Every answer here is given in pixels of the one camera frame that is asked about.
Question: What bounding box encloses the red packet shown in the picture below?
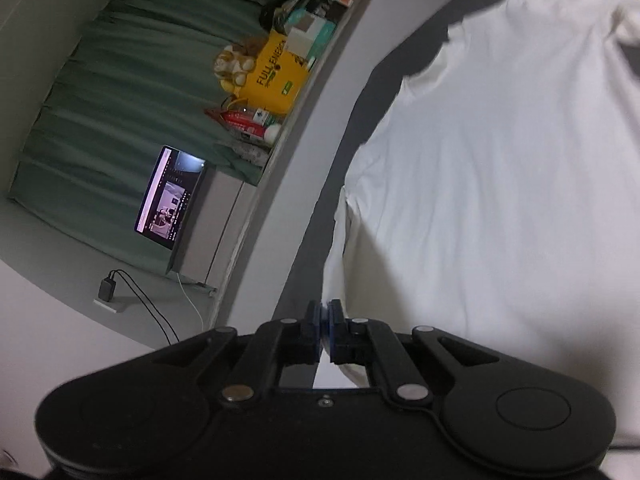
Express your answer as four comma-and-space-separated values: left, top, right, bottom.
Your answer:
219, 109, 267, 137

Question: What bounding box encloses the dark charger cable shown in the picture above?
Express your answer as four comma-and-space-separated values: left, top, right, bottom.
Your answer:
112, 269, 182, 344

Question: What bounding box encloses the green curtain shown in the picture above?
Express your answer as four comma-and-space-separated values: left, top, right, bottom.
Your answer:
7, 0, 342, 282

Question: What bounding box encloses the grey patterned cloth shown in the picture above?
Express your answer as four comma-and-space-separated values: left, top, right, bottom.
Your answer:
234, 137, 272, 167

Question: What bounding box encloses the open laptop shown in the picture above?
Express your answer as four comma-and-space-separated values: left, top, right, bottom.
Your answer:
133, 144, 247, 289

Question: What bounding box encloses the black object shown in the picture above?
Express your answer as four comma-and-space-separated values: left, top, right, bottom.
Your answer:
259, 0, 302, 32

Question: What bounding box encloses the white long-sleeved shirt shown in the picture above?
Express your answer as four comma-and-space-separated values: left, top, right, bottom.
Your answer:
314, 0, 640, 397

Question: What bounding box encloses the tan plush toy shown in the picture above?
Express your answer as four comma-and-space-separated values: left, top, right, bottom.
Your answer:
212, 42, 261, 92

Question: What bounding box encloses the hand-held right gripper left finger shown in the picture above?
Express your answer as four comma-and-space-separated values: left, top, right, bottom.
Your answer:
150, 301, 327, 405

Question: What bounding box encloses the window ledge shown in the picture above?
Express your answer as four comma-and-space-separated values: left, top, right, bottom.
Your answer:
210, 0, 397, 332

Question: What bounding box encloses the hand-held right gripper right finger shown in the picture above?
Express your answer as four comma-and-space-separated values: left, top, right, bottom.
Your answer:
328, 300, 501, 406

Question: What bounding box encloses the teal box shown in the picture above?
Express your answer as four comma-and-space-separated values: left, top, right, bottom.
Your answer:
287, 9, 337, 62

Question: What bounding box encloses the yellow bag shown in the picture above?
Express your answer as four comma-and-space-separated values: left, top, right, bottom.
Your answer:
230, 29, 314, 117

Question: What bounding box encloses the black charger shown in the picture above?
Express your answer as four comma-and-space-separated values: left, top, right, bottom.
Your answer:
97, 269, 121, 304

